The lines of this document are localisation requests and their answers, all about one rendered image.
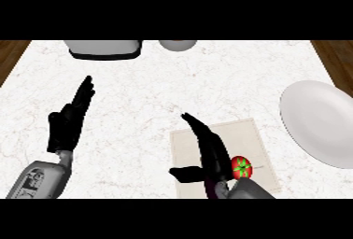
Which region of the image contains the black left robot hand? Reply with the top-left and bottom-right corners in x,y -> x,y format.
45,75 -> 95,154

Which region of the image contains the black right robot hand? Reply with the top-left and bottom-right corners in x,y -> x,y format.
168,112 -> 234,191

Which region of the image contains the white round plate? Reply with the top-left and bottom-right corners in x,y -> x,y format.
278,79 -> 353,170

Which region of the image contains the red tomato with green stem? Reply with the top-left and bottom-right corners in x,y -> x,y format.
230,155 -> 253,180

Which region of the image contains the white round bowl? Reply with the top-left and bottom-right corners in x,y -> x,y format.
156,39 -> 197,52

